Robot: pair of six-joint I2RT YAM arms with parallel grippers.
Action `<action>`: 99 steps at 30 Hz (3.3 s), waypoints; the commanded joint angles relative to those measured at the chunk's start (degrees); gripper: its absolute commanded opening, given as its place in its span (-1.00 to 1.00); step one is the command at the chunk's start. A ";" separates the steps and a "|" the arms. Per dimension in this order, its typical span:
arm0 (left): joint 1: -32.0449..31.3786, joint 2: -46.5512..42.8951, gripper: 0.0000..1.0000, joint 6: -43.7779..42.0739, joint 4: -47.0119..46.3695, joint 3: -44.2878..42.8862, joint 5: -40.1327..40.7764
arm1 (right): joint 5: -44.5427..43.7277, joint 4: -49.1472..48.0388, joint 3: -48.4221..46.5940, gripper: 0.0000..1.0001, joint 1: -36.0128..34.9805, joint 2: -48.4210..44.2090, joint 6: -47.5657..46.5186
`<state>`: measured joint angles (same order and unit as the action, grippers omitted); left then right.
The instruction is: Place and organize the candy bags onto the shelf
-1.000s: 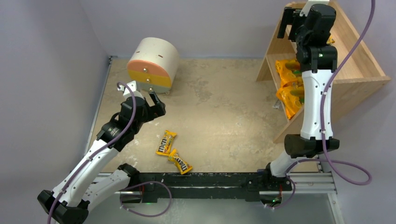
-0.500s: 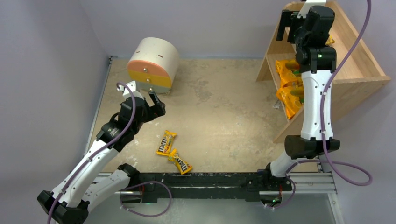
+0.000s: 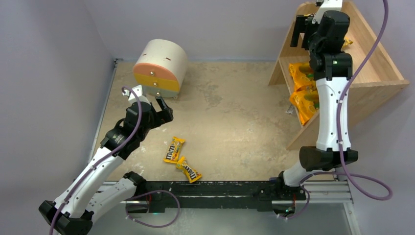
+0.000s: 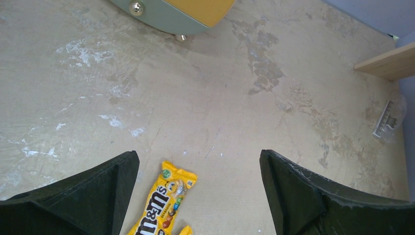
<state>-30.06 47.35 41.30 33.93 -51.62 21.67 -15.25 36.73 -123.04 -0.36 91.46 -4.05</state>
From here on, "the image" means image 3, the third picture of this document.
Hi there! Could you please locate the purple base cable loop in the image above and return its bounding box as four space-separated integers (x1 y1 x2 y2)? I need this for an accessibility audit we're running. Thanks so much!
125 190 181 228

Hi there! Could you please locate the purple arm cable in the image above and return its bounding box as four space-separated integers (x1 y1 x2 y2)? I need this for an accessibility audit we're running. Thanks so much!
300 0 393 202
48 86 143 235

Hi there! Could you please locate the large orange candy bag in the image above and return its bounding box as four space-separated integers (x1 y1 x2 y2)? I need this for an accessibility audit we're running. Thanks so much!
289 90 320 126
288 62 316 92

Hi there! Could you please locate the yellow m&m pack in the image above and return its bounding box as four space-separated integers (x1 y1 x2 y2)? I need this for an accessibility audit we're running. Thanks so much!
176 156 202 183
163 137 185 164

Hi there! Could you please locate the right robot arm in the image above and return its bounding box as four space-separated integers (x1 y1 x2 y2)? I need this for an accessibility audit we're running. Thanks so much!
279 10 358 187

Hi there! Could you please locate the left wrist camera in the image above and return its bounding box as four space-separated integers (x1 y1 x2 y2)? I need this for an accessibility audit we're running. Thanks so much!
121 85 151 105

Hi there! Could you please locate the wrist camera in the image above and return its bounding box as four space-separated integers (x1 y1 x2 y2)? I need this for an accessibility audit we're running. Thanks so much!
121 85 151 105
313 0 343 24

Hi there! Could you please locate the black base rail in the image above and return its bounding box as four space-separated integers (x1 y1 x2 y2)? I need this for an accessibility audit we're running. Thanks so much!
131 179 307 214

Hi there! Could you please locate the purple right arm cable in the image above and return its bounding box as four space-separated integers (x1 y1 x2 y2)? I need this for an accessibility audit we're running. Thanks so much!
300 0 393 202

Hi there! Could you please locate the yellow M&M pack front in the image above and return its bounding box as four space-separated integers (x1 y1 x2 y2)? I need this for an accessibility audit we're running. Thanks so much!
176 156 202 183

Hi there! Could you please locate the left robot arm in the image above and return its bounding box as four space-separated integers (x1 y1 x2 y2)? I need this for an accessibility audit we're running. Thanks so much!
39 96 173 235

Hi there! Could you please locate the wooden shelf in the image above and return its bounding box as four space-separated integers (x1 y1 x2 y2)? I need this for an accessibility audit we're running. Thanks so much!
269 0 409 130

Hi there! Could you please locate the round pastel drawer cabinet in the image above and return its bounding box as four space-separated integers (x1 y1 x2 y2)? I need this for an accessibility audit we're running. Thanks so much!
133 39 188 98

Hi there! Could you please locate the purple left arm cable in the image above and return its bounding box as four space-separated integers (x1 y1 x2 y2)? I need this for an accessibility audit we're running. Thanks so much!
48 86 143 235

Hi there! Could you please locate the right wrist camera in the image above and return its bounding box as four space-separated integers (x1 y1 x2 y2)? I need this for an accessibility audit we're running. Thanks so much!
313 0 343 24

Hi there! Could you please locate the yellow candy pack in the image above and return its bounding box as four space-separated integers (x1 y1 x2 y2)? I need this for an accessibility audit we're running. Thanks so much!
342 37 353 49

